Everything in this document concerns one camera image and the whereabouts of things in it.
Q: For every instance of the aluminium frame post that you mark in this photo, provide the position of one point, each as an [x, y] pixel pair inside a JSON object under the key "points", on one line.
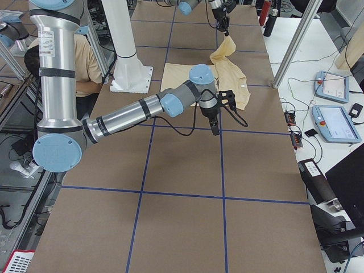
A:
{"points": [[298, 36]]}

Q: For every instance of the seated person in beige shirt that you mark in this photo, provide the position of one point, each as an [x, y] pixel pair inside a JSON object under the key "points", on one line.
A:
{"points": [[88, 74]]}

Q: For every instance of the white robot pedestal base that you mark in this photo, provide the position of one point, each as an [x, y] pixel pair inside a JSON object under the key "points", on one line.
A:
{"points": [[129, 75]]}

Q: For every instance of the beige long sleeve graphic shirt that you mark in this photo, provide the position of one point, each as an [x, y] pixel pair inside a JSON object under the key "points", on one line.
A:
{"points": [[229, 75]]}

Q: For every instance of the black monitor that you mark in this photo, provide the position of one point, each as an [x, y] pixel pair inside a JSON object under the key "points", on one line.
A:
{"points": [[346, 181]]}

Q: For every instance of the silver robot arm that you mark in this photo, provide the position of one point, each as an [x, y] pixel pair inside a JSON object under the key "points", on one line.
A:
{"points": [[66, 130], [187, 6]]}

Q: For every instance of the black water bottle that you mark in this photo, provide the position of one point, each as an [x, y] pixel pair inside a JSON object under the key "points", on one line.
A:
{"points": [[270, 22]]}

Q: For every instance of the blue teach pendant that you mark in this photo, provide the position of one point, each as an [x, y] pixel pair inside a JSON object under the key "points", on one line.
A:
{"points": [[334, 124], [332, 86]]}

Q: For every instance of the blue teach pendant near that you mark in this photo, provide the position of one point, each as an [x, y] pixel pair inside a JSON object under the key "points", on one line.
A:
{"points": [[334, 124]]}

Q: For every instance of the blue teach pendant far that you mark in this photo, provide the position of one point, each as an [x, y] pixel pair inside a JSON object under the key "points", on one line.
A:
{"points": [[332, 86]]}

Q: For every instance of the black power adapter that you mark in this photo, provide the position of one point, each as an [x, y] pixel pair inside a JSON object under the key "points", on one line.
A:
{"points": [[355, 110]]}

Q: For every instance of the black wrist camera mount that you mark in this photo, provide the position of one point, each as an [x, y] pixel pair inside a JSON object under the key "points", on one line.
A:
{"points": [[227, 98]]}

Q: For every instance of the brown paper roll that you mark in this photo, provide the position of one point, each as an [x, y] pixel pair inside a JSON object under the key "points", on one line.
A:
{"points": [[315, 181]]}

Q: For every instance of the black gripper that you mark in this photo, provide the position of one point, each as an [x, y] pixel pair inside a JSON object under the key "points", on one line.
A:
{"points": [[220, 12], [209, 112]]}

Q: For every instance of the orange black electronics box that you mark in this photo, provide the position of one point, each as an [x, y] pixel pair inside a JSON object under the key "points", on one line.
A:
{"points": [[290, 118]]}

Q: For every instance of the red bottle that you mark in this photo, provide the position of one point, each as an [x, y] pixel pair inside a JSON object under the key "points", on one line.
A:
{"points": [[264, 12]]}

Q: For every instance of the red white plastic basket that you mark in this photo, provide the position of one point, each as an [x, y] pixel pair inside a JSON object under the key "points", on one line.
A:
{"points": [[19, 261]]}

